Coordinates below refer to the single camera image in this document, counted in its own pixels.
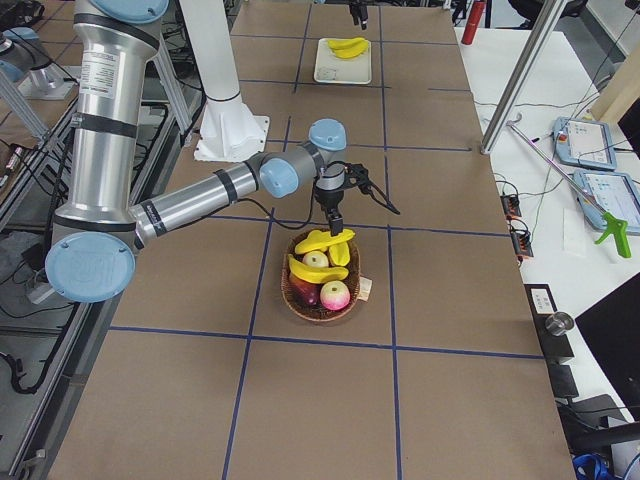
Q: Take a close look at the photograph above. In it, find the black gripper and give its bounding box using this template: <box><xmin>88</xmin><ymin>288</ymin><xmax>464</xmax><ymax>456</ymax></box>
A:
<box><xmin>348</xmin><ymin>0</ymin><xmax>368</xmax><ymax>30</ymax></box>
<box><xmin>314</xmin><ymin>162</ymin><xmax>370</xmax><ymax>236</ymax></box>

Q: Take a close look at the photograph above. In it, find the long yellow toy banana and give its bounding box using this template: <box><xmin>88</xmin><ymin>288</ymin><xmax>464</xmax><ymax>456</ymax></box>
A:
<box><xmin>294</xmin><ymin>228</ymin><xmax>355</xmax><ymax>255</ymax></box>

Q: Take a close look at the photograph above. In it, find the light yellow-green toy banana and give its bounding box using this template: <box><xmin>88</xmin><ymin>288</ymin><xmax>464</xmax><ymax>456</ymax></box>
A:
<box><xmin>327</xmin><ymin>37</ymin><xmax>368</xmax><ymax>51</ymax></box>

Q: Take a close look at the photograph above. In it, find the glossy yellow toy banana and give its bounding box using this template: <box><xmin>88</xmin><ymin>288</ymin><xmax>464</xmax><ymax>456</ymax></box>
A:
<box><xmin>287</xmin><ymin>254</ymin><xmax>349</xmax><ymax>284</ymax></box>

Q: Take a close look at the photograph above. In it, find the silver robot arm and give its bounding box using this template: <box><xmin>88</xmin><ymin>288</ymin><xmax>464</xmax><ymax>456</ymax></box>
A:
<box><xmin>45</xmin><ymin>1</ymin><xmax>347</xmax><ymax>303</ymax></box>

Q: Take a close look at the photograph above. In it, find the paper tag on basket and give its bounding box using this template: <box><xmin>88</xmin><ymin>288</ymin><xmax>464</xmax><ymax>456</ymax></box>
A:
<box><xmin>358</xmin><ymin>276</ymin><xmax>373</xmax><ymax>301</ymax></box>

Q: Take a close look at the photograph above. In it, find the brown woven wicker basket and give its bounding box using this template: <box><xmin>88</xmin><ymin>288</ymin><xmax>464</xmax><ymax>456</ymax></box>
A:
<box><xmin>281</xmin><ymin>228</ymin><xmax>360</xmax><ymax>323</ymax></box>

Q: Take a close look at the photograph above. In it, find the small yellow toy banana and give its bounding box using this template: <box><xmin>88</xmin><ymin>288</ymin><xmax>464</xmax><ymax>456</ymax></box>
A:
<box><xmin>327</xmin><ymin>242</ymin><xmax>351</xmax><ymax>267</ymax></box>

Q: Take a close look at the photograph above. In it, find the white rectangular bear tray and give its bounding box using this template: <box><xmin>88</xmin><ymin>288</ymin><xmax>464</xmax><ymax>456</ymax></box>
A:
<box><xmin>313</xmin><ymin>38</ymin><xmax>372</xmax><ymax>85</ymax></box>

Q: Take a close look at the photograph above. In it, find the pink white toy peach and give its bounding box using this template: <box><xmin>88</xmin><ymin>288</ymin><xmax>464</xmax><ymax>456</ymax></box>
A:
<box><xmin>320</xmin><ymin>280</ymin><xmax>351</xmax><ymax>311</ymax></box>

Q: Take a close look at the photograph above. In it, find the dark red toy fruit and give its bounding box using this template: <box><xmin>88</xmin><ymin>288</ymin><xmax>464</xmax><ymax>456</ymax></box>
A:
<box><xmin>288</xmin><ymin>273</ymin><xmax>320</xmax><ymax>306</ymax></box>

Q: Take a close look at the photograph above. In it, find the red cylinder bottle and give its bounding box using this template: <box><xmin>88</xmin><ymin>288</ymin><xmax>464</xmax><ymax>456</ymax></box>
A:
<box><xmin>461</xmin><ymin>0</ymin><xmax>487</xmax><ymax>45</ymax></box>

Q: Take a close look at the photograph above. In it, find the small metal cup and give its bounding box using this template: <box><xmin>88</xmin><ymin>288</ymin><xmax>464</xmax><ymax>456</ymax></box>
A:
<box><xmin>544</xmin><ymin>311</ymin><xmax>575</xmax><ymax>337</ymax></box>

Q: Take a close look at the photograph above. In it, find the far teach pendant tablet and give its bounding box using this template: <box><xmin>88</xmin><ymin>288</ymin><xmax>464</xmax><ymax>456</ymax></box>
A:
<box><xmin>553</xmin><ymin>117</ymin><xmax>617</xmax><ymax>171</ymax></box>

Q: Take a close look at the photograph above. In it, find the teach pendant tablet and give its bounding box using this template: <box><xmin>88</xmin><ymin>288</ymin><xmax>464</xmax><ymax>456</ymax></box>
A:
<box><xmin>553</xmin><ymin>117</ymin><xmax>617</xmax><ymax>171</ymax></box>
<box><xmin>572</xmin><ymin>169</ymin><xmax>639</xmax><ymax>236</ymax></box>

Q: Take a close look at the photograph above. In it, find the green tipped metal stand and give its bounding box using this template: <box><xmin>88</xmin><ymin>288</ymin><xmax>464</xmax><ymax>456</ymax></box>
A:
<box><xmin>506</xmin><ymin>119</ymin><xmax>632</xmax><ymax>259</ymax></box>

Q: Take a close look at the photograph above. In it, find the near teach pendant tablet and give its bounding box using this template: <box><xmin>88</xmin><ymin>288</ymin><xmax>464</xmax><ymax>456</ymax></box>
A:
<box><xmin>572</xmin><ymin>169</ymin><xmax>639</xmax><ymax>236</ymax></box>

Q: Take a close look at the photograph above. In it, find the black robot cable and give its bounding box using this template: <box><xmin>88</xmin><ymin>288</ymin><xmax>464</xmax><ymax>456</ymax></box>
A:
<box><xmin>234</xmin><ymin>164</ymin><xmax>402</xmax><ymax>232</ymax></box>

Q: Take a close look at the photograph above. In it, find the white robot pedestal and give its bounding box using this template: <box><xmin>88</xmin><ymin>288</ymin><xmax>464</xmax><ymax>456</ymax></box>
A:
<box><xmin>180</xmin><ymin>0</ymin><xmax>270</xmax><ymax>162</ymax></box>

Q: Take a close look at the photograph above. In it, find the aluminium frame post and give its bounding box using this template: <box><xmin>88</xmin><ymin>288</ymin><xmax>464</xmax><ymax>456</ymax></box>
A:
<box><xmin>480</xmin><ymin>0</ymin><xmax>567</xmax><ymax>154</ymax></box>

